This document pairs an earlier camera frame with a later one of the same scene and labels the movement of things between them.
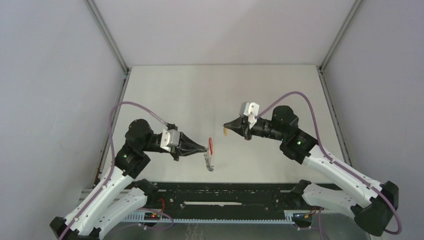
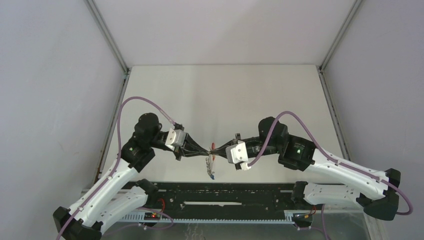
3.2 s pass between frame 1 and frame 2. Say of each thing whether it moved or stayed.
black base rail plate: stayed
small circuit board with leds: stayed
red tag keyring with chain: moved
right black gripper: moved
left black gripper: stayed
